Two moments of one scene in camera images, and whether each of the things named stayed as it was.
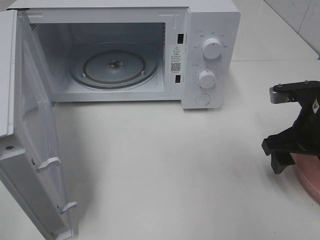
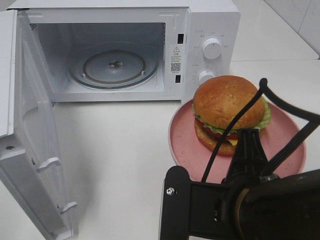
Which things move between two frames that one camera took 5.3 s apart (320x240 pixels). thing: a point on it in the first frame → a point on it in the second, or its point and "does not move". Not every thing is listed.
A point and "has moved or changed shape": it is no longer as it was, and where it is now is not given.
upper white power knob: x=211 y=48 does not move
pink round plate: x=308 y=166 has moved or changed shape
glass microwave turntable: x=115 y=65 does not move
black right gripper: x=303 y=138 → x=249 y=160
